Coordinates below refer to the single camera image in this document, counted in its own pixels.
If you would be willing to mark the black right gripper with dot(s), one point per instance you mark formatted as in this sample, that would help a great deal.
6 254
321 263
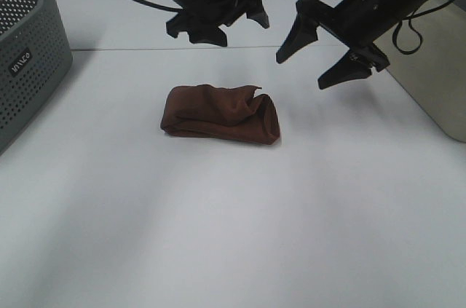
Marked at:
356 23

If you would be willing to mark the brown towel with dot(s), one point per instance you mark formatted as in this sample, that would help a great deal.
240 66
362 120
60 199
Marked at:
236 114

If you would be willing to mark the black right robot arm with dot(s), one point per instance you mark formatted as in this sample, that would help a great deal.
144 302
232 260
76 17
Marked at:
355 23

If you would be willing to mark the beige storage bin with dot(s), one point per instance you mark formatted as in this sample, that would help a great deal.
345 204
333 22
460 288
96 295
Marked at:
434 76

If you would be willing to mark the grey perforated plastic basket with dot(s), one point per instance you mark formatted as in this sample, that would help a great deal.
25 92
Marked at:
35 57

